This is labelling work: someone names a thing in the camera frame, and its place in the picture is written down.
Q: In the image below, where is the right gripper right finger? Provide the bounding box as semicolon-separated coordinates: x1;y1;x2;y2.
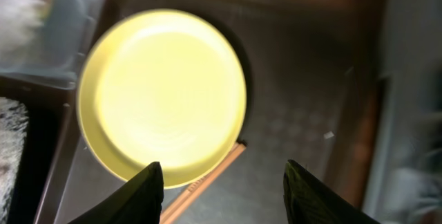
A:
283;160;378;224

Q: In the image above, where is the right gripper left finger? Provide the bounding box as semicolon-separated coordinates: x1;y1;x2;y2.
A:
70;162;164;224

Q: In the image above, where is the wooden chopstick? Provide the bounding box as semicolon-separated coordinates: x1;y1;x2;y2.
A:
160;142;247;224

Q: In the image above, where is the yellow plate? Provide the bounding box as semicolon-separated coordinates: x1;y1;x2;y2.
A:
77;9;247;189

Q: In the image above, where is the grey dishwasher rack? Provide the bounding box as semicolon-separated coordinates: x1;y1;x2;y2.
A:
363;0;441;223

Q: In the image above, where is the black plastic tray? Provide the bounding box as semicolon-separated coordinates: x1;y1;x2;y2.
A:
1;77;73;223

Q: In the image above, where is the clear plastic bin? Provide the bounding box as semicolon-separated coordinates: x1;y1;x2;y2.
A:
1;0;104;89

